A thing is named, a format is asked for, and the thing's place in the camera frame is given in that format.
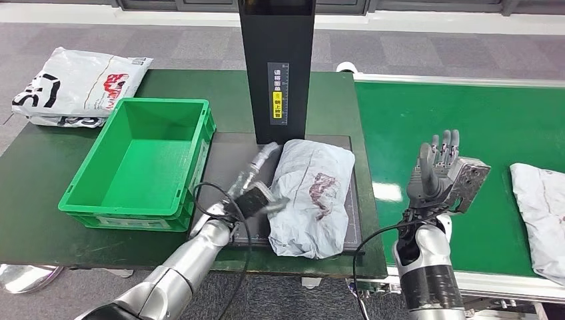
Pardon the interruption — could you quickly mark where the grey red-printed poly parcel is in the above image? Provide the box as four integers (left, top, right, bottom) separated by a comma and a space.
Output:
510, 162, 565, 287
268, 139, 356, 260

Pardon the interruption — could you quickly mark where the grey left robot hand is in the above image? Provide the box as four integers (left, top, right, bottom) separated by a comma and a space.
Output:
225, 141, 291, 217

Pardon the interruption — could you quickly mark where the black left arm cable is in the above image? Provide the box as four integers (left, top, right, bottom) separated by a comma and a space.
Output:
193, 181, 253, 320

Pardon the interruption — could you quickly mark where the dark grey scanner platform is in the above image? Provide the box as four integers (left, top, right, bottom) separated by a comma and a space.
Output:
189, 131, 366, 256

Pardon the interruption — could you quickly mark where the dark window frame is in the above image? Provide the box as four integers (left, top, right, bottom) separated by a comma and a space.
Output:
110, 0, 565, 16

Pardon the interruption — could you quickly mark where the black yellow column label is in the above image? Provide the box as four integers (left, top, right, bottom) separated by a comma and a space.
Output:
267, 62, 290, 126

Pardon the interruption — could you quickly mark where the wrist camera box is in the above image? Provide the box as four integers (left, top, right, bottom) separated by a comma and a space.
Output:
233, 185, 271, 221
443, 157, 492, 214

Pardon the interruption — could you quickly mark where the white poly parcel red logo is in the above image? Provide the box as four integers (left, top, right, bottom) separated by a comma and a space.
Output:
11, 46, 154, 118

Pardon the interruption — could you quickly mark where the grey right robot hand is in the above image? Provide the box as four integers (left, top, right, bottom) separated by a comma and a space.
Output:
406, 129, 462, 213

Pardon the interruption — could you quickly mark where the green conveyor belt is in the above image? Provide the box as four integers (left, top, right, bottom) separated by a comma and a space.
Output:
354, 81, 565, 279

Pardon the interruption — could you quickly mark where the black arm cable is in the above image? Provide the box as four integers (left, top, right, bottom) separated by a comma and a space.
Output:
352, 218, 424, 320
193, 181, 253, 320

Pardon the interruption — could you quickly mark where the aluminium conveyor frame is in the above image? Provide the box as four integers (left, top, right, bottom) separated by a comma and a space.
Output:
352, 73, 565, 305

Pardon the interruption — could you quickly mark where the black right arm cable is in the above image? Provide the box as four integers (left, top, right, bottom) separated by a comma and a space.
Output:
352, 218, 424, 320

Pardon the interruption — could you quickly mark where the shiny silver base plate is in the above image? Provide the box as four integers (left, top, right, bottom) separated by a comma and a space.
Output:
0, 264, 63, 295

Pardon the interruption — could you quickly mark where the black scanner column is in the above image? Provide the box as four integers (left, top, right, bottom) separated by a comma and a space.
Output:
238, 0, 316, 145

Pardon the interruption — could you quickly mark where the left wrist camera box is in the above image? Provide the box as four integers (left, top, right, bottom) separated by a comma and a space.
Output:
233, 185, 271, 221

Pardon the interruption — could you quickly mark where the white crate side label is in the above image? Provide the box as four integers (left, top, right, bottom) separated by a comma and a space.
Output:
189, 139, 211, 199

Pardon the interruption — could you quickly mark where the white poly parcel black print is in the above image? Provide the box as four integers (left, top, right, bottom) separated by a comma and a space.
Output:
27, 113, 107, 129

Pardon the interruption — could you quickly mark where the green plastic crate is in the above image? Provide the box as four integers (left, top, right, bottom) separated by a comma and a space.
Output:
58, 97, 217, 233

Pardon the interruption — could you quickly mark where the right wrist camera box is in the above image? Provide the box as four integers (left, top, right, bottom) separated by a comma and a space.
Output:
443, 157, 492, 214

